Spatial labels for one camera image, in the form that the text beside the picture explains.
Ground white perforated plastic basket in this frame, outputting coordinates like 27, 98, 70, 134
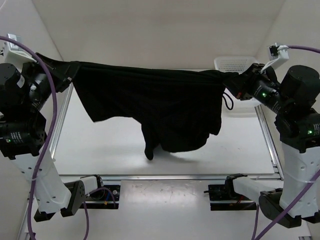
214, 56, 260, 118

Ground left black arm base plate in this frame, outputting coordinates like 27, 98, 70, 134
86, 181, 121, 210

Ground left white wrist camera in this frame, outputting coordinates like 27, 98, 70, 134
2, 41, 36, 69

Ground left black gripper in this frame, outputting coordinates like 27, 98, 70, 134
21, 51, 80, 110

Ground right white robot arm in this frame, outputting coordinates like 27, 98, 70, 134
223, 63, 320, 229

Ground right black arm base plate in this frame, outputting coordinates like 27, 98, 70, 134
203, 173, 257, 211

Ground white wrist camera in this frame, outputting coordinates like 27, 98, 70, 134
2, 41, 36, 69
260, 42, 289, 74

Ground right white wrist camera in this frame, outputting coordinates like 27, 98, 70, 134
260, 42, 289, 74

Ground black shorts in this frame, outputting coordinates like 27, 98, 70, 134
36, 52, 247, 161

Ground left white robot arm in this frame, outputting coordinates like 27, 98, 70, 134
0, 62, 105, 222

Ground aluminium table frame rail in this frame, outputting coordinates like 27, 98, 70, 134
24, 82, 312, 240

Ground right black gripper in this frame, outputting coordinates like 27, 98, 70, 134
221, 62, 291, 114

